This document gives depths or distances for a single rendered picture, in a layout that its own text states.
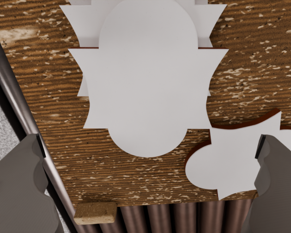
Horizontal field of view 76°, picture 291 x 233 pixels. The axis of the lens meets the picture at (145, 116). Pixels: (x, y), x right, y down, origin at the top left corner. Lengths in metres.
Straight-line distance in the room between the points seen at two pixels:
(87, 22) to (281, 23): 0.17
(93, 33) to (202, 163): 0.19
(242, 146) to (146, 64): 0.15
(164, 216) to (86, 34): 0.32
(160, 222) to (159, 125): 0.24
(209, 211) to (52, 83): 0.32
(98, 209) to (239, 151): 0.21
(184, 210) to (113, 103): 0.25
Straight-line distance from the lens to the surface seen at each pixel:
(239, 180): 0.29
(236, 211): 0.41
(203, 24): 0.17
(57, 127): 0.25
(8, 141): 0.33
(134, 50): 0.16
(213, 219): 0.40
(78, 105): 0.22
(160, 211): 0.37
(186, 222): 0.40
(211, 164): 0.26
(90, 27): 0.17
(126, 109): 0.18
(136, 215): 0.38
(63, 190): 0.35
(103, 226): 0.42
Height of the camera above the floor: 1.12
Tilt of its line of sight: 61 degrees down
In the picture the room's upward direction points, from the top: 179 degrees counter-clockwise
